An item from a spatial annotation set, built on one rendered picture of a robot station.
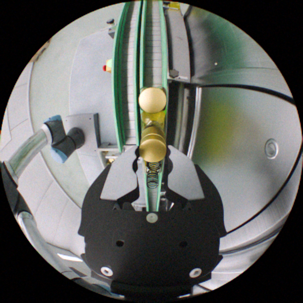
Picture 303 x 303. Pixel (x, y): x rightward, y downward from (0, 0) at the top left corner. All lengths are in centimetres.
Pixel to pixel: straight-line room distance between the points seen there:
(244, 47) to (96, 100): 66
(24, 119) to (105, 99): 340
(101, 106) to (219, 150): 59
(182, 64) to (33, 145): 67
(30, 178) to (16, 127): 155
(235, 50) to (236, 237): 32
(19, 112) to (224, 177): 389
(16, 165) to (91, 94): 54
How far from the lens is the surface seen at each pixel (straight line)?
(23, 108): 382
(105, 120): 62
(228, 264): 23
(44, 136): 51
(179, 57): 46
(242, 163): 16
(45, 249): 33
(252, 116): 15
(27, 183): 381
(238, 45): 26
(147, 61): 43
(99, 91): 62
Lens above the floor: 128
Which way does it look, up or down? 58 degrees down
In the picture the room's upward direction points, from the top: 178 degrees counter-clockwise
